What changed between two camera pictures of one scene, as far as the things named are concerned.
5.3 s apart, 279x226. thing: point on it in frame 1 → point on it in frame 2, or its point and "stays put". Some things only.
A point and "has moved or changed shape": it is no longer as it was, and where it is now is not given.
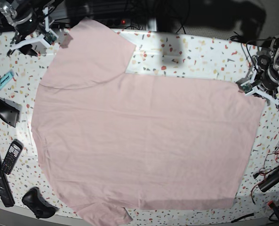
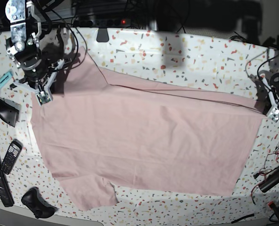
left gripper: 33,27 → 38,76
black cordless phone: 12,156 stays put
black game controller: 33,199 stays put
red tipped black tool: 271,204 stays put
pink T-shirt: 111,141 has moved or changed shape
